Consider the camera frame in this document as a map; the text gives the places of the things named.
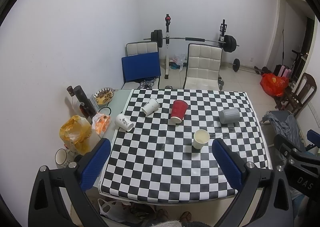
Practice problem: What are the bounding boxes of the white paper cup lying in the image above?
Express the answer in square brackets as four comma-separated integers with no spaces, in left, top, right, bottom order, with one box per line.
[142,98,160,116]

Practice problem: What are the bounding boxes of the grey cloth pile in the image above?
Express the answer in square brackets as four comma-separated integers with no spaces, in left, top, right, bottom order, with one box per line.
[260,110,305,151]

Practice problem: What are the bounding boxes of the yellow white paper bag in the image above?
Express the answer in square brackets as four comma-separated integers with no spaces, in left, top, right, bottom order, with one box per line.
[59,115,100,155]

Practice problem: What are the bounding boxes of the blue folding chair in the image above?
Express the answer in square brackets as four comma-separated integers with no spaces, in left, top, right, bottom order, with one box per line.
[121,52,161,89]

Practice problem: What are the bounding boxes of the white plastic bag floor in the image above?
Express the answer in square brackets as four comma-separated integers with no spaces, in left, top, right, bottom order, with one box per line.
[98,198,131,223]

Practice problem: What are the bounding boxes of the grey plastic cup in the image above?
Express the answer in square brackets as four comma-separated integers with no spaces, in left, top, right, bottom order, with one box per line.
[219,108,240,124]

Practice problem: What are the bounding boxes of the white ceramic mug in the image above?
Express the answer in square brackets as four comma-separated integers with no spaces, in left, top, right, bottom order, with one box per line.
[55,148,71,168]

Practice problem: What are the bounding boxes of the white barbell rack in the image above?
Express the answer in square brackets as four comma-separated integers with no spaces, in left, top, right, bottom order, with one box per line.
[162,14,227,79]

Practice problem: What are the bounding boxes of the bowl of snacks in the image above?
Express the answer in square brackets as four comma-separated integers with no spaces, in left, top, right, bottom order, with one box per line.
[93,87,114,106]

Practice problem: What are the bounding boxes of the white printed paper cup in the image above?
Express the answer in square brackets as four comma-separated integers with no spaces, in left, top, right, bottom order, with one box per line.
[114,114,134,132]

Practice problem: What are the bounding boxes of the upright white paper cup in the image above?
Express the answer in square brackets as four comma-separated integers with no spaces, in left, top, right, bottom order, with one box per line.
[192,129,210,150]

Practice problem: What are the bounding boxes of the orange tissue pack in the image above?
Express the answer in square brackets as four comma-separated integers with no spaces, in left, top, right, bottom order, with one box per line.
[92,113,111,138]

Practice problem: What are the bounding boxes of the barbell with black plates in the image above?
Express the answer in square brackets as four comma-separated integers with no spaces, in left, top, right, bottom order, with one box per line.
[143,30,239,52]

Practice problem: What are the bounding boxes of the white leather chair behind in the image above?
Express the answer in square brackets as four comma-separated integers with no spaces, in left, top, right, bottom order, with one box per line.
[125,42,158,56]

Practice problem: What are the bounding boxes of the red plastic bag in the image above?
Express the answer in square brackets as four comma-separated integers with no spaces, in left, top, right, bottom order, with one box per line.
[260,73,289,97]

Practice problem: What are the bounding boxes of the dark wooden chair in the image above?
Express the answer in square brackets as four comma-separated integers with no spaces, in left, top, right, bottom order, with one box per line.
[275,72,317,116]

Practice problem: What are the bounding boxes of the white leather chair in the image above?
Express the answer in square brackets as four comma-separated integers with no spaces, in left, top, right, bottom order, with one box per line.
[125,42,158,56]
[183,43,222,91]

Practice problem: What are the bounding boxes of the black white checkered tablecloth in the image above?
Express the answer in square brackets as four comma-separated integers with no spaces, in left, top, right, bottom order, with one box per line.
[98,89,272,204]

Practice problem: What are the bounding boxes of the small black dumbbell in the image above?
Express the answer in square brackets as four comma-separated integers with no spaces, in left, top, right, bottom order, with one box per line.
[230,58,240,72]

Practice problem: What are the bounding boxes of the black coffee grinder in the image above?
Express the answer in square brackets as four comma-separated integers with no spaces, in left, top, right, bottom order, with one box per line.
[66,85,97,119]

